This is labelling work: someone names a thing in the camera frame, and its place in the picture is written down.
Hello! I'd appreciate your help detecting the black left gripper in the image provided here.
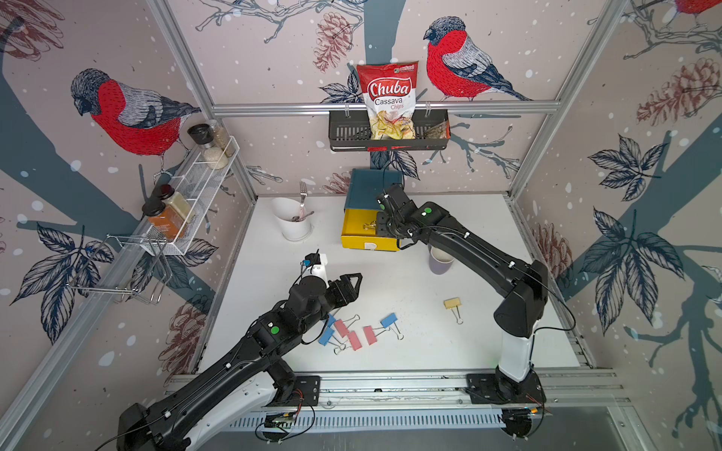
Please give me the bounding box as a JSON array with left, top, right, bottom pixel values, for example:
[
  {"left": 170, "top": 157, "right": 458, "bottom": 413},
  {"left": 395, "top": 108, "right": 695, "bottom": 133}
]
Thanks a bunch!
[{"left": 300, "top": 271, "right": 364, "bottom": 334}]

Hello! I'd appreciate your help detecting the yellow drawer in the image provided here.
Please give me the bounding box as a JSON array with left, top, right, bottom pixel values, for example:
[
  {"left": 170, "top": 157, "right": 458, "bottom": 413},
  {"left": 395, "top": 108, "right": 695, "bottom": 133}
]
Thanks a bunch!
[{"left": 340, "top": 210, "right": 399, "bottom": 252}]

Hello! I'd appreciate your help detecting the teal drawer cabinet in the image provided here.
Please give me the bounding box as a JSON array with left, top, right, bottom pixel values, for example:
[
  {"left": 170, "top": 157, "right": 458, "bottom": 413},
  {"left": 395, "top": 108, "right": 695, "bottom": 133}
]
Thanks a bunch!
[{"left": 344, "top": 168, "right": 403, "bottom": 212}]

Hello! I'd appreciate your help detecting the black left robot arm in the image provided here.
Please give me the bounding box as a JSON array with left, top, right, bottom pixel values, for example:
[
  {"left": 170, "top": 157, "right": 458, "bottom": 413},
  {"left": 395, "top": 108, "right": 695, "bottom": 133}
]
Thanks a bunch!
[{"left": 114, "top": 274, "right": 363, "bottom": 450}]

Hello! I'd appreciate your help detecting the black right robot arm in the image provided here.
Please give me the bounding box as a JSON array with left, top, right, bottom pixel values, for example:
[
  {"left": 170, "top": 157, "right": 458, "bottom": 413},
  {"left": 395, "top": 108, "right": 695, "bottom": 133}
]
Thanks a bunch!
[{"left": 377, "top": 184, "right": 549, "bottom": 384}]

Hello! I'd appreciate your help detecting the pink binder clip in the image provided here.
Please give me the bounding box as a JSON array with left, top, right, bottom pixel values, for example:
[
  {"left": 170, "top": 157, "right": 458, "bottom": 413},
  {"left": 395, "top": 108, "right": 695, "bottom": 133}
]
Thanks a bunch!
[
  {"left": 348, "top": 331, "right": 362, "bottom": 351},
  {"left": 363, "top": 325, "right": 385, "bottom": 346},
  {"left": 333, "top": 315, "right": 360, "bottom": 338}
]

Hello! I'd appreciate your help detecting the purple ceramic mug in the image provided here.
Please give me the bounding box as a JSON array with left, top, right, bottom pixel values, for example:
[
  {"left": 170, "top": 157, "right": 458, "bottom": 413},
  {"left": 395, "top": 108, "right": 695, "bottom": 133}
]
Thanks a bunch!
[{"left": 429, "top": 246, "right": 455, "bottom": 275}]

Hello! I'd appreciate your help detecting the white utensil cup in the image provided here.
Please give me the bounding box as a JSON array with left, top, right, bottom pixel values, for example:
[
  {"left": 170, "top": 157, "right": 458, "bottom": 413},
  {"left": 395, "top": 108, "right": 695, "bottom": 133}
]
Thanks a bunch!
[{"left": 271, "top": 197, "right": 312, "bottom": 242}]

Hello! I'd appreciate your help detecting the metal fork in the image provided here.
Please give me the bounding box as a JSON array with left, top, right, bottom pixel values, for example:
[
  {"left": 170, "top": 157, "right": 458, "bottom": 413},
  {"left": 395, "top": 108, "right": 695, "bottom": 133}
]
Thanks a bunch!
[{"left": 298, "top": 182, "right": 308, "bottom": 221}]

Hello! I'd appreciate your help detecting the Chuba cassava chips bag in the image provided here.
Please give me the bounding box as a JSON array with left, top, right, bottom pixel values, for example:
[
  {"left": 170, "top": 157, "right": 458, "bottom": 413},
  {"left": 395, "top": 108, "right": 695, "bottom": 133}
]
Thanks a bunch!
[{"left": 356, "top": 62, "right": 419, "bottom": 140}]

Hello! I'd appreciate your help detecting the small circuit board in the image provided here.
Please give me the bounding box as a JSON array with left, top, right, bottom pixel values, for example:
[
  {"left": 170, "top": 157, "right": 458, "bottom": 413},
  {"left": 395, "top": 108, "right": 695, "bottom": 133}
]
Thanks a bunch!
[{"left": 263, "top": 413, "right": 296, "bottom": 430}]

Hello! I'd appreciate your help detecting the orange spice jar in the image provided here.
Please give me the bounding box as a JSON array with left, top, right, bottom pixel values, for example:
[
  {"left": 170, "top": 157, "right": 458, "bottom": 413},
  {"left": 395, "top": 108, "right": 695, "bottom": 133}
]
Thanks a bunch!
[{"left": 142, "top": 198, "right": 185, "bottom": 241}]

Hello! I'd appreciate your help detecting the yellow spice jar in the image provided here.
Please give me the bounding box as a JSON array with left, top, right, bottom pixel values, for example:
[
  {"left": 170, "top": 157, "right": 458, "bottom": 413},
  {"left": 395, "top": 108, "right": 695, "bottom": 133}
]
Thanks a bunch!
[{"left": 152, "top": 183, "right": 193, "bottom": 221}]

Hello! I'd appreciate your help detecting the black lid spice jar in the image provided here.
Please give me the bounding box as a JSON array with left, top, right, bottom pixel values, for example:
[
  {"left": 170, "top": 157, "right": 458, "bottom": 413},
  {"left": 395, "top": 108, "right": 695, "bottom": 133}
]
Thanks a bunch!
[{"left": 187, "top": 123, "right": 229, "bottom": 170}]

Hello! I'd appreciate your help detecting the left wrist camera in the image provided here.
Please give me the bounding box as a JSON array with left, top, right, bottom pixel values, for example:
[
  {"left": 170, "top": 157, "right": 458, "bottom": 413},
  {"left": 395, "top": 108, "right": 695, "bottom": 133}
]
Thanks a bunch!
[{"left": 301, "top": 252, "right": 328, "bottom": 284}]

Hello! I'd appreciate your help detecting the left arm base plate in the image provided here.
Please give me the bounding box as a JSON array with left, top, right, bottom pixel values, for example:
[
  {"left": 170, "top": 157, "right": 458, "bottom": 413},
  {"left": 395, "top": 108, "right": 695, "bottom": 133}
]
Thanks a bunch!
[{"left": 268, "top": 375, "right": 322, "bottom": 407}]

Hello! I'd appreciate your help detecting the black wire basket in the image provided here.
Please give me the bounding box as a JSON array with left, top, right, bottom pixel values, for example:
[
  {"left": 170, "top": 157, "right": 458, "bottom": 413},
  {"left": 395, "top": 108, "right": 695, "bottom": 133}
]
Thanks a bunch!
[{"left": 328, "top": 110, "right": 450, "bottom": 152}]

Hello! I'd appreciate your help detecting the white wire spice shelf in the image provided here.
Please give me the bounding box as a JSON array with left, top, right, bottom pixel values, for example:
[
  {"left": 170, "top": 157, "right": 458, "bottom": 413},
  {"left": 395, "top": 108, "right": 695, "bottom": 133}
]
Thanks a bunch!
[{"left": 108, "top": 137, "right": 240, "bottom": 256}]

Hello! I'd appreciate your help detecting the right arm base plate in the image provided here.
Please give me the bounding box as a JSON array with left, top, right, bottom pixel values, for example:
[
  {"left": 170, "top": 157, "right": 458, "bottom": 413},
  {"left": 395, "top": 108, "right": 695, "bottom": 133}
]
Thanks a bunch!
[{"left": 464, "top": 370, "right": 546, "bottom": 405}]

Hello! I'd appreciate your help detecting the aluminium horizontal rail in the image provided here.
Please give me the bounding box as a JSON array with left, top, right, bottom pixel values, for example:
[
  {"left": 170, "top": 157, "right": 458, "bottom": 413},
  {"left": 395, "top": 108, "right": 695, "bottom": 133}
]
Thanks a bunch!
[{"left": 212, "top": 100, "right": 562, "bottom": 118}]

